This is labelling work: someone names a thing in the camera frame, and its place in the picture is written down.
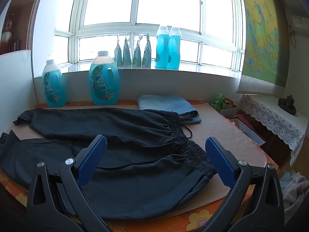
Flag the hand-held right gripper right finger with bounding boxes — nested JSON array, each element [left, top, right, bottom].
[[205, 136, 284, 232]]

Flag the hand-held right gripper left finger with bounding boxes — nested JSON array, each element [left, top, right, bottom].
[[26, 134, 108, 232]]

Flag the black pants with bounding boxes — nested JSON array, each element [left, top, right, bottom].
[[0, 108, 218, 220]]

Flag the beige felt mat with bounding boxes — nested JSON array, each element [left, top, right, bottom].
[[10, 103, 267, 217]]

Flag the white box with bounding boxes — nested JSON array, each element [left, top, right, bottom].
[[216, 104, 238, 119]]

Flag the dark wooden cabinet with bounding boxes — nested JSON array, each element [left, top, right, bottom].
[[246, 118, 294, 167]]

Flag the white lace tablecloth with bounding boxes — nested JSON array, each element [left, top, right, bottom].
[[238, 93, 309, 167]]

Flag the large blue detergent bottle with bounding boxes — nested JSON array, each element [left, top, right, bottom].
[[89, 51, 119, 105]]

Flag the pile of light cloth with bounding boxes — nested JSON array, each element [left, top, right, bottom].
[[280, 170, 309, 213]]

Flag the small blue detergent bottle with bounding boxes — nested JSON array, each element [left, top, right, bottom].
[[42, 55, 67, 107]]

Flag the folded blue jeans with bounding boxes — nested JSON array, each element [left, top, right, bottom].
[[137, 94, 202, 124]]

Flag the tall blue liquid bottle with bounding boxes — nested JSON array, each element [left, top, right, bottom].
[[154, 26, 171, 68], [168, 27, 181, 69]]

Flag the white framed window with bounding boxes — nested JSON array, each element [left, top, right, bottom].
[[54, 0, 245, 72]]

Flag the wooden bookshelf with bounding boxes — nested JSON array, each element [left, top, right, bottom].
[[0, 0, 49, 56]]

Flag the wall map scroll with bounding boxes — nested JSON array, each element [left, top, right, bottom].
[[237, 0, 285, 96]]

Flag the air conditioner cable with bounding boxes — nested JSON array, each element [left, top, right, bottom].
[[289, 25, 298, 52]]

